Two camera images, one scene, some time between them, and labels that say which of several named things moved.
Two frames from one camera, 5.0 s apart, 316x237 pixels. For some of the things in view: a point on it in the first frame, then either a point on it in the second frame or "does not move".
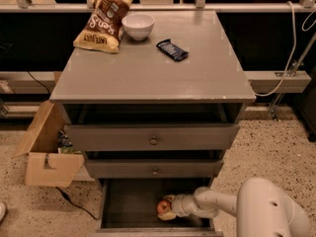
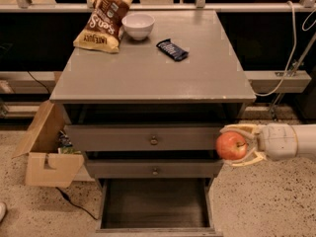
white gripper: [179, 205] to [278, 141]
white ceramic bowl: [138, 26] does not move
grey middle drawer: [154, 168] does not move
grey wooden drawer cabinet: [155, 118] does not move
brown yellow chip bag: [103, 32] does not move
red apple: [163, 206] to [231, 145]
